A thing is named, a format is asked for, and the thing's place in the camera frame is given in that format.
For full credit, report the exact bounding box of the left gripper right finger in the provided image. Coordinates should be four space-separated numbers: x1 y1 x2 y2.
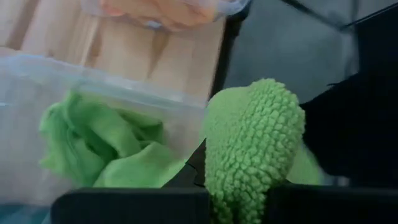
266 183 398 224

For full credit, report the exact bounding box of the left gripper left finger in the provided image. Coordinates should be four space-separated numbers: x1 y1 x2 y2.
49 139 213 224

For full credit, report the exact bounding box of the green microfiber towel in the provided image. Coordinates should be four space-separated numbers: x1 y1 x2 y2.
37 90 189 189
201 77 326 224

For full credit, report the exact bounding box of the orange microfiber towel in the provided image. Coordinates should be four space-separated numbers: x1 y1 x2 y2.
99 0 218 32

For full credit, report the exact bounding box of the black bulky support strut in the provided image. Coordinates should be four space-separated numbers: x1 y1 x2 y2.
300 0 398 187

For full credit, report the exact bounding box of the clear plastic bin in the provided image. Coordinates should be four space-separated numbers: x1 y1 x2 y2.
79 0 251 32
0 52 208 224

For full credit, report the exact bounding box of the black metal table frame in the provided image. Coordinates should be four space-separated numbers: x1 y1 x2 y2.
210 0 253 99

